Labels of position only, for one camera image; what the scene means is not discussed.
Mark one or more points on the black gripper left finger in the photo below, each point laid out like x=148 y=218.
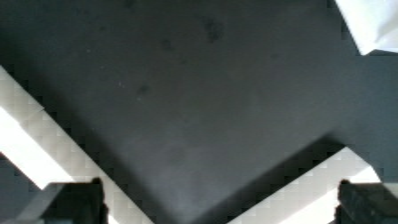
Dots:
x=68 y=204

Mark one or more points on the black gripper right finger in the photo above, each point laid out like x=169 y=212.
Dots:
x=368 y=203

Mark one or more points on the white drawer cabinet frame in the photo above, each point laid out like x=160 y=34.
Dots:
x=370 y=17

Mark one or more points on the white L-shaped boundary rail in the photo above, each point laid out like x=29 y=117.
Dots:
x=52 y=161

